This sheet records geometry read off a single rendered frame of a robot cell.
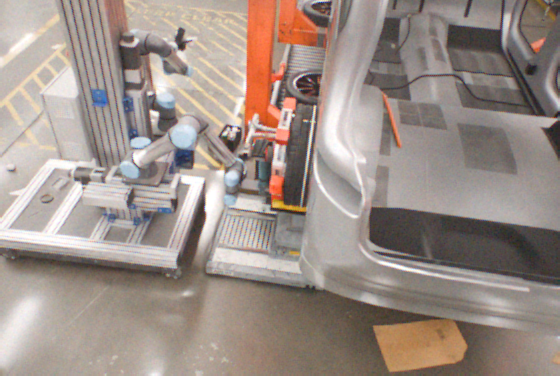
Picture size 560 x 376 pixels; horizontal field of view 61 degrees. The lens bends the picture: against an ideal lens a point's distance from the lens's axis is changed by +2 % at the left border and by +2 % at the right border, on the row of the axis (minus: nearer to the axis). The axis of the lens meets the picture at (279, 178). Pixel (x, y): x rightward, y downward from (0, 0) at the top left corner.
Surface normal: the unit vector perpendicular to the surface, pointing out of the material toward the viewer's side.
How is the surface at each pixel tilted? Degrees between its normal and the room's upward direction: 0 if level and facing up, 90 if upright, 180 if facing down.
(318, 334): 0
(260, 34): 90
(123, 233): 0
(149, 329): 0
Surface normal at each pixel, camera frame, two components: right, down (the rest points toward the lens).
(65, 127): -0.11, 0.64
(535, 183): 0.02, -0.47
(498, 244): 0.07, -0.76
